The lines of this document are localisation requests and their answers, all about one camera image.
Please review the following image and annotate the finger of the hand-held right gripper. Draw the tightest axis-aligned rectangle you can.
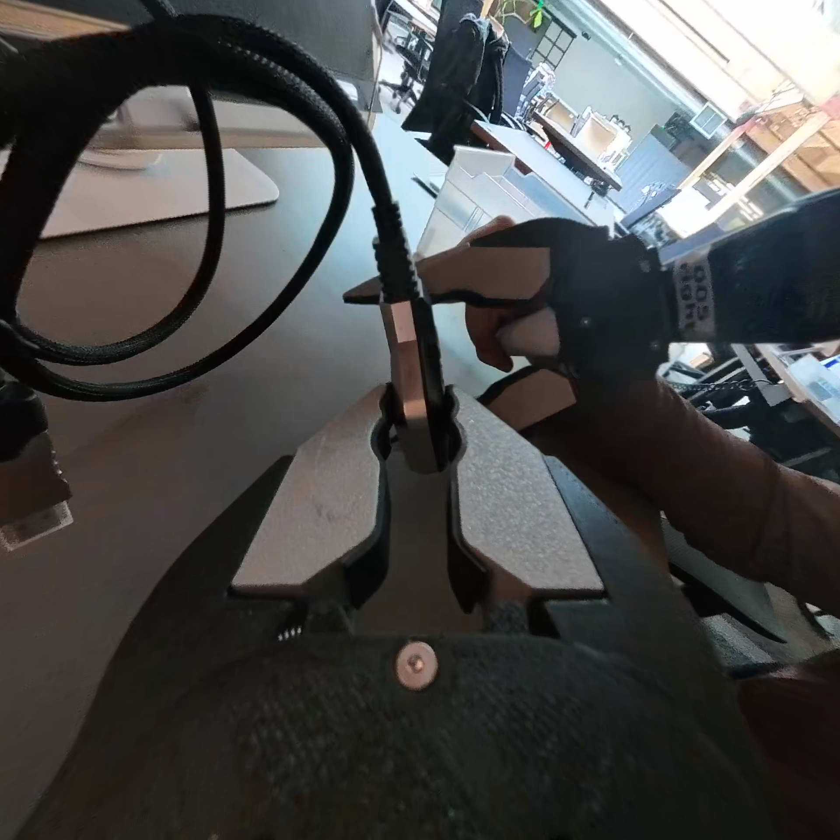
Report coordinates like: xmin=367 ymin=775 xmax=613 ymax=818
xmin=478 ymin=366 xmax=580 ymax=432
xmin=343 ymin=244 xmax=552 ymax=311

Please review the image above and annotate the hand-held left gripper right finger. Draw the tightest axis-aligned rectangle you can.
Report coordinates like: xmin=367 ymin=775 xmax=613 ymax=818
xmin=446 ymin=390 xmax=606 ymax=613

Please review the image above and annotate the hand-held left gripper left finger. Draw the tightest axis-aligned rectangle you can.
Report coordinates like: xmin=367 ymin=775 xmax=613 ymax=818
xmin=228 ymin=384 xmax=398 ymax=610

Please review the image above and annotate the black braided hdmi cable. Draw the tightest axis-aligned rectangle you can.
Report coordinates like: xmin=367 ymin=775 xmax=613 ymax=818
xmin=0 ymin=13 xmax=462 ymax=553

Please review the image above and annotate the person's right forearm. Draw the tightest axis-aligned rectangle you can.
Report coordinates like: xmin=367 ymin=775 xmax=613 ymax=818
xmin=525 ymin=377 xmax=840 ymax=614

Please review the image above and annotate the person's right hand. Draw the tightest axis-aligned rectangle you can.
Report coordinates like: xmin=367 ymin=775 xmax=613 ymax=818
xmin=465 ymin=307 xmax=529 ymax=372

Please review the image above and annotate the white plastic box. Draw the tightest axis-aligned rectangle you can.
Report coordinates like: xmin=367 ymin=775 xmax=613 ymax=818
xmin=419 ymin=146 xmax=616 ymax=263

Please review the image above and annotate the dark background desk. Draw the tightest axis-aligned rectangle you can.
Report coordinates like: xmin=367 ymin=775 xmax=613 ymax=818
xmin=471 ymin=120 xmax=624 ymax=193

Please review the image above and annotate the black office chair with jackets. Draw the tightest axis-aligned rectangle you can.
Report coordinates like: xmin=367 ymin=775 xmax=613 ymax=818
xmin=402 ymin=0 xmax=514 ymax=166

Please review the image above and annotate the green potted plant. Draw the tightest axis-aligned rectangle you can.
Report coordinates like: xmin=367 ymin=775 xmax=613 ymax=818
xmin=495 ymin=0 xmax=553 ymax=28

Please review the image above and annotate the silver stand monitor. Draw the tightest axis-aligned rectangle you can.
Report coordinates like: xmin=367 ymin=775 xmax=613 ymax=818
xmin=0 ymin=0 xmax=383 ymax=242

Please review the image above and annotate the white wall unit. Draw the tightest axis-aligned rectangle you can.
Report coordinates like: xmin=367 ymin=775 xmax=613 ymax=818
xmin=688 ymin=100 xmax=728 ymax=140

